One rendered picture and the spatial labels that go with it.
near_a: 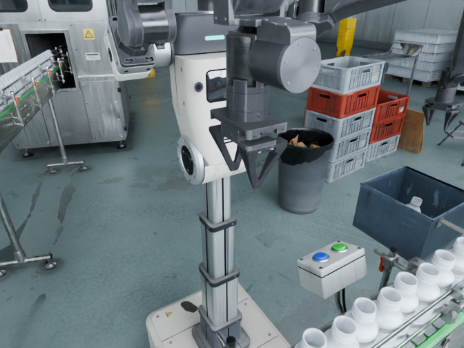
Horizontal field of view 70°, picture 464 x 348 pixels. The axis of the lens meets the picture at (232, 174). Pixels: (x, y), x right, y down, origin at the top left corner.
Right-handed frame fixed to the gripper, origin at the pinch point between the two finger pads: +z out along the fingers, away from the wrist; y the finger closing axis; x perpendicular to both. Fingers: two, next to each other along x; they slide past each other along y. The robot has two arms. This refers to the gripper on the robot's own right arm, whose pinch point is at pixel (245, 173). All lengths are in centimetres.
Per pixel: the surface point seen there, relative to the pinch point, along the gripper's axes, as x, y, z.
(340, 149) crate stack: 218, -158, 105
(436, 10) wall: 1060, -576, 6
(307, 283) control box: 18.7, -1.0, 33.8
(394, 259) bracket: 39, 6, 31
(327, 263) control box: 21.8, 0.9, 27.8
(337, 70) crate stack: 207, -166, 32
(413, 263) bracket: 38.3, 10.5, 28.0
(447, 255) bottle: 42, 15, 24
